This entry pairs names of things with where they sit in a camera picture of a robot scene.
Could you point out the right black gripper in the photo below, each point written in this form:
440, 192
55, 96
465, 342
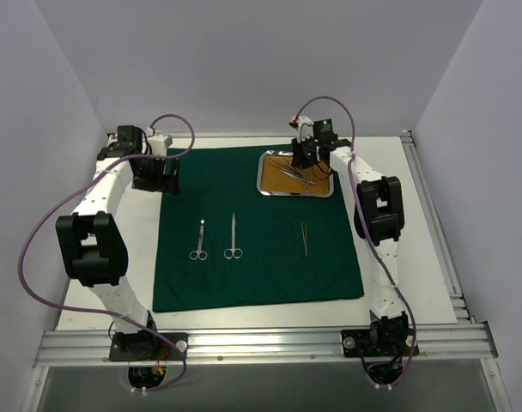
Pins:
300, 156

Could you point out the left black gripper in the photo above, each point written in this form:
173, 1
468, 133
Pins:
156, 182

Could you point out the silver needle holder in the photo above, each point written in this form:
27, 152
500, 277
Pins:
307, 183

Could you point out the metal tray yellow liner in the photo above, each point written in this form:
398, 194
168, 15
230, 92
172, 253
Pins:
271, 182

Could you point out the silver forceps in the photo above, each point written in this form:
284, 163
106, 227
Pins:
304, 237
282, 163

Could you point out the silver surgical scissors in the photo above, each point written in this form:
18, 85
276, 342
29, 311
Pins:
199, 253

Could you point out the green surgical cloth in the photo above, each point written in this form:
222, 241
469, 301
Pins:
218, 183

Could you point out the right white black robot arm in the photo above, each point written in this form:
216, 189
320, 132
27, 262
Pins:
378, 215

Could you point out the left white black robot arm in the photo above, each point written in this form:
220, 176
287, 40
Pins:
92, 247

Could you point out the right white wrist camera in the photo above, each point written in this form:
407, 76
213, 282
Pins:
303, 126

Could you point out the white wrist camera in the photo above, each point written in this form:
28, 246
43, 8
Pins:
158, 142
303, 126

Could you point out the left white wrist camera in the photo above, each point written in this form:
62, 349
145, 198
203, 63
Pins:
158, 142

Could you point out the right aluminium rail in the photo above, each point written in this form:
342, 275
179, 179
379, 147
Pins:
436, 232

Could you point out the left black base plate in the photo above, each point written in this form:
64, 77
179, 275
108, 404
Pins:
140, 346

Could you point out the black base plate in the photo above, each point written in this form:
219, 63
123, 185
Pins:
140, 346
367, 344

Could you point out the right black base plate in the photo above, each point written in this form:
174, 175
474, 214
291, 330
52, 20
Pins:
367, 344

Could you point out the front aluminium rail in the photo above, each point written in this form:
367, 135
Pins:
92, 348

